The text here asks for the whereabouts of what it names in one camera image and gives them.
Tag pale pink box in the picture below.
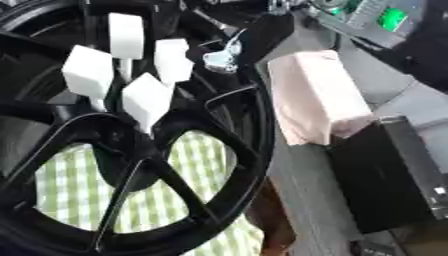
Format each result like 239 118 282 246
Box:
266 49 378 147

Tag black spoked wheel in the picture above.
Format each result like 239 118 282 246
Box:
0 0 277 256

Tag black box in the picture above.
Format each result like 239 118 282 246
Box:
323 115 448 235

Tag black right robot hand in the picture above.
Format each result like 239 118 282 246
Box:
180 0 298 75

